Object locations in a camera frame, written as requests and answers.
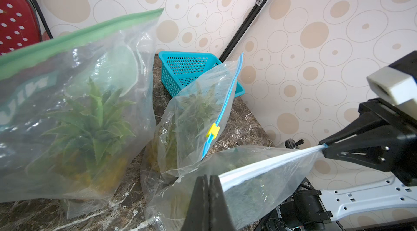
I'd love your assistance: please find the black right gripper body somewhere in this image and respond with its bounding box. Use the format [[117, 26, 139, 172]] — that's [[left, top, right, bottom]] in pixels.
[[358, 98, 417, 185]]

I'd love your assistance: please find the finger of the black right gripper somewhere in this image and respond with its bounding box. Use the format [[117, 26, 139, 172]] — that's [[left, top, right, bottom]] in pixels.
[[319, 111, 404, 146], [323, 141, 407, 172]]

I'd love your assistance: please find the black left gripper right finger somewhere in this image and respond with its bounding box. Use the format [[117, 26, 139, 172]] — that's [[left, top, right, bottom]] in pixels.
[[209, 175, 236, 231]]

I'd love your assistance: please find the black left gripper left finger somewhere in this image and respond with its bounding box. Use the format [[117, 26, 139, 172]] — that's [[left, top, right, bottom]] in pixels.
[[181, 175, 210, 231]]

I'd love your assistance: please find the clear zip bag white seal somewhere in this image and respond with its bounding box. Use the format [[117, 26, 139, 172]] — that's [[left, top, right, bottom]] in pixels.
[[144, 145, 325, 231]]

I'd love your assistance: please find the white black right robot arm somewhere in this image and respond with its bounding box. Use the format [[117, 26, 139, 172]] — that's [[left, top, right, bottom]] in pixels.
[[256, 98, 417, 231]]

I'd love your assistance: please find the clear zip bag blue slider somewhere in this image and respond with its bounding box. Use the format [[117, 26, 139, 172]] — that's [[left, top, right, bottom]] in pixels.
[[141, 55, 243, 185]]

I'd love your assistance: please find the pineapple in slider bag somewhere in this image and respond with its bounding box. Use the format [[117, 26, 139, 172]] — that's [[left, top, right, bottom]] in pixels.
[[146, 83, 223, 175]]

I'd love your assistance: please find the pineapple in green bag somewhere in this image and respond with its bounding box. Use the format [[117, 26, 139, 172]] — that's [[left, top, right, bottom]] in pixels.
[[27, 80, 135, 193]]

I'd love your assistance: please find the clear zip bag green seal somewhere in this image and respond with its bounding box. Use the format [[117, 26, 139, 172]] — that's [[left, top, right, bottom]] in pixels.
[[1, 9, 163, 219]]

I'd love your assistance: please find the teal plastic basket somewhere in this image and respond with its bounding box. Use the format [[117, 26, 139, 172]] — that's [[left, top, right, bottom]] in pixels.
[[159, 51, 246, 99]]

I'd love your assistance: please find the red polka dot toaster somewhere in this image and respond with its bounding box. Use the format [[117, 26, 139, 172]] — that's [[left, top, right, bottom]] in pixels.
[[1, 0, 42, 56]]

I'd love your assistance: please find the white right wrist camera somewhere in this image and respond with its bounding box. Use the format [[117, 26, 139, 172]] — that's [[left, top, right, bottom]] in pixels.
[[367, 51, 417, 118]]

